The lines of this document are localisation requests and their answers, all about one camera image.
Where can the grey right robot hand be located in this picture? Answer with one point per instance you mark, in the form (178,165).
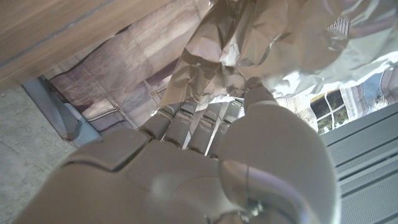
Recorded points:
(186,186)

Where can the aluminum foil sheet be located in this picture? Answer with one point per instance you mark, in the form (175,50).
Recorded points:
(264,40)

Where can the printed living room backdrop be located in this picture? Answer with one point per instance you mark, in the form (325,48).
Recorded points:
(130,71)

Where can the blue-grey backdrop pole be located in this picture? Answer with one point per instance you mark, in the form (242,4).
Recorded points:
(62,118)

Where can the grey perforated panel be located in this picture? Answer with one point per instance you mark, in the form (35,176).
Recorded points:
(367,174)

